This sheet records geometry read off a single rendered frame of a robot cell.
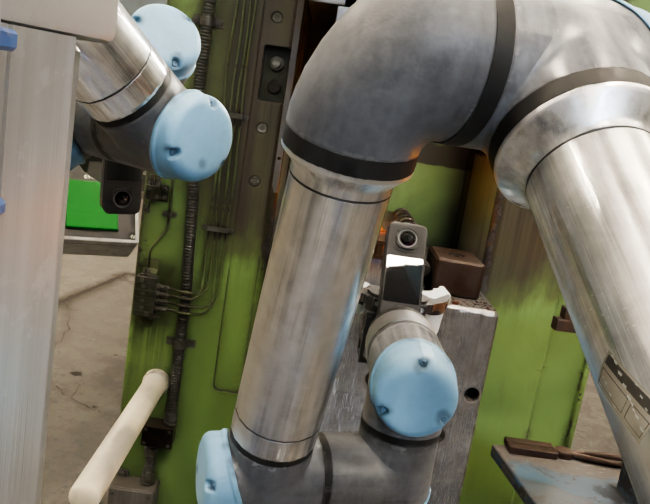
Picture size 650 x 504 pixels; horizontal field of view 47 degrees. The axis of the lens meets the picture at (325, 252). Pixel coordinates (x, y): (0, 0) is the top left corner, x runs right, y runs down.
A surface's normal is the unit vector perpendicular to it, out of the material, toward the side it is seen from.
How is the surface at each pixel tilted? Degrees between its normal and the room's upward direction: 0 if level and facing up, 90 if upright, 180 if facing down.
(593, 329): 96
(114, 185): 93
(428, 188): 90
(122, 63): 100
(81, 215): 60
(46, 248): 90
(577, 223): 77
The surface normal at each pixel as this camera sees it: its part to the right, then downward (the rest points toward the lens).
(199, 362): -0.01, 0.20
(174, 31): 0.43, -0.27
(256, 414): -0.54, 0.29
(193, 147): 0.76, 0.25
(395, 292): 0.06, -0.31
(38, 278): 0.89, 0.22
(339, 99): -0.47, 0.10
